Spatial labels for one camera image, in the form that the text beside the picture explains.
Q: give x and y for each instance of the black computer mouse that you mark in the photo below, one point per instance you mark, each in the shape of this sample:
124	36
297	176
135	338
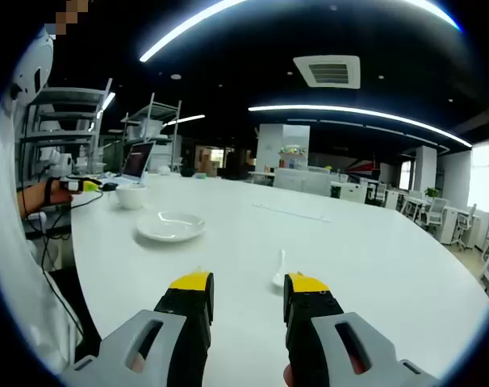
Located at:
110	186

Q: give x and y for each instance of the long ceiling light strip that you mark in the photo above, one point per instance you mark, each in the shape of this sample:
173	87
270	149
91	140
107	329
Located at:
180	32
293	108

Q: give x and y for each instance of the bright window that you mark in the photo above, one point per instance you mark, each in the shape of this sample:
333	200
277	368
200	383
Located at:
486	173

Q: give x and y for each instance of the green potted plant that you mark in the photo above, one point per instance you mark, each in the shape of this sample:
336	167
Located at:
431	192

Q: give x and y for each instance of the red white blue wall decoration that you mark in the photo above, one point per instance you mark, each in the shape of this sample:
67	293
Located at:
363	167

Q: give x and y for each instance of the person in white shirt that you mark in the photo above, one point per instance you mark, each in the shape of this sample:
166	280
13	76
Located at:
10	242

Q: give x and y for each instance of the person's right hand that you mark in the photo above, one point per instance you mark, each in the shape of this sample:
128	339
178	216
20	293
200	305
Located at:
288	375

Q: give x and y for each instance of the white tabletop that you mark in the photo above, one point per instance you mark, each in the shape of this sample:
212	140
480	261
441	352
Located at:
349	262

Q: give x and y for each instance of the person's dark trousers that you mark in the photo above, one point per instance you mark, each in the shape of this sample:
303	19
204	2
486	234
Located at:
81	314

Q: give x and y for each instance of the white pillar with display shelves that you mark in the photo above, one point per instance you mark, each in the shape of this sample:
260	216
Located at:
270	145

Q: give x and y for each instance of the short ceiling light strip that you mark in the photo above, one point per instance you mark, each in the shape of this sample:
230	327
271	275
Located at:
188	119

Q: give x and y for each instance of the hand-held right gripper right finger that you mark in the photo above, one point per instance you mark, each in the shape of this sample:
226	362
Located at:
313	306

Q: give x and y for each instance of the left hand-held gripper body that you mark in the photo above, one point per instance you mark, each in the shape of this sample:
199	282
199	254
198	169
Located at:
61	165

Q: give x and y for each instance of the white laptop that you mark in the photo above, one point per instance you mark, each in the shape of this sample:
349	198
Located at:
137	161

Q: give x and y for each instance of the white office cabinet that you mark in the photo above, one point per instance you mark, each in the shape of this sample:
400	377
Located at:
301	181

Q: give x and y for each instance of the grey metal shelf rack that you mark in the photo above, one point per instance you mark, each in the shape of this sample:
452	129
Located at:
67	121
151	121

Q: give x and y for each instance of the dark round object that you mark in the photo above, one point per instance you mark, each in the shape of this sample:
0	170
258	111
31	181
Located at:
186	171

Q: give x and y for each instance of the white coffee cup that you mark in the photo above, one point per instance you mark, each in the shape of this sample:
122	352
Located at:
130	196

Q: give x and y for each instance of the white coffee tray saucer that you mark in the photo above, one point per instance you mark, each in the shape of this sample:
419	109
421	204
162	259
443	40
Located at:
170	227

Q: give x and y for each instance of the white office chair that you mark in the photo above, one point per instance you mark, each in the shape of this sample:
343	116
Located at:
436	213

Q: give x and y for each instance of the ceiling air conditioner vent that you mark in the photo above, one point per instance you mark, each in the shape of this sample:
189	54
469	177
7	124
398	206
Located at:
327	71

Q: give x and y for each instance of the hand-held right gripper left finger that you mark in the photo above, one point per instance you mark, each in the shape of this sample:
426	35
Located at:
176	322

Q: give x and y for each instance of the white chest device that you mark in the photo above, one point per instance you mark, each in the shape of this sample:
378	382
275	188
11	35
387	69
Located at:
30	68

